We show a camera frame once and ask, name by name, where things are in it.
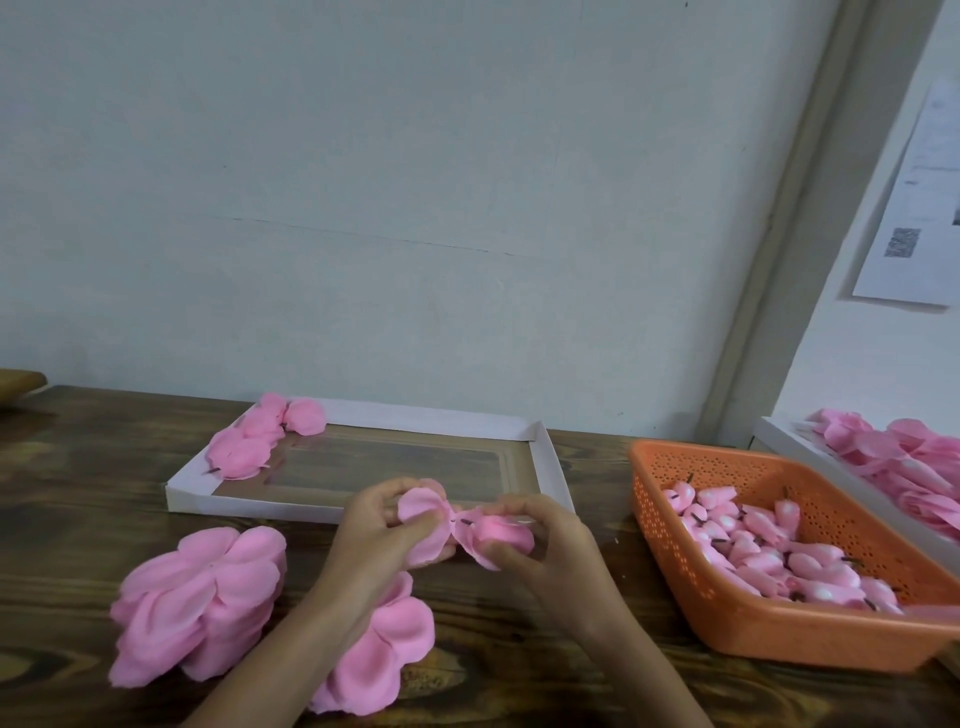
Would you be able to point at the group of finished pink roses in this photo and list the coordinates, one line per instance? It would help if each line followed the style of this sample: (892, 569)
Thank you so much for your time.
(240, 450)

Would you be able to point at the white paper notice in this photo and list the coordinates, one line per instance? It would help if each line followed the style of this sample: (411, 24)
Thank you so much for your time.
(915, 218)

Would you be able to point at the person's right hand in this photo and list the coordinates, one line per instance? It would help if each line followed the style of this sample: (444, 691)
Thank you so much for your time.
(563, 578)

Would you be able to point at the white shallow tray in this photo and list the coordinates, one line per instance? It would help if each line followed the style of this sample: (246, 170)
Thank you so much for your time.
(375, 458)

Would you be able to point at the stack of pink petals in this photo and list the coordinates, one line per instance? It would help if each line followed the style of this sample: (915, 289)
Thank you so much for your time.
(375, 653)
(195, 608)

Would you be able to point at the orange plastic basket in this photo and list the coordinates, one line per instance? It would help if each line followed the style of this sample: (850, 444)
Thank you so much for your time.
(765, 638)

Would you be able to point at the pink rose being assembled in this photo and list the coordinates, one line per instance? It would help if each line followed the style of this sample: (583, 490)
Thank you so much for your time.
(495, 533)

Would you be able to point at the person's left hand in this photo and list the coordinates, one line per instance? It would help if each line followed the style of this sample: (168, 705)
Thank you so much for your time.
(372, 555)

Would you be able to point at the person's left forearm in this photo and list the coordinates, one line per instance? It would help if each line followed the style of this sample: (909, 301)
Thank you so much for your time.
(285, 675)

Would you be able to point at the pink rose buds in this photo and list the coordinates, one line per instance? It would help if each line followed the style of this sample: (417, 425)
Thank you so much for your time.
(773, 555)

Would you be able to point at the pile of pink petals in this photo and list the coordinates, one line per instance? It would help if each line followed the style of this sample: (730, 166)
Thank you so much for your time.
(900, 458)

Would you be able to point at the grey door frame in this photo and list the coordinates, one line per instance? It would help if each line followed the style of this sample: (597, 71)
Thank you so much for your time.
(803, 210)

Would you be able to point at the person's right forearm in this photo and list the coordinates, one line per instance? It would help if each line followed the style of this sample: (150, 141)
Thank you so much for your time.
(645, 675)

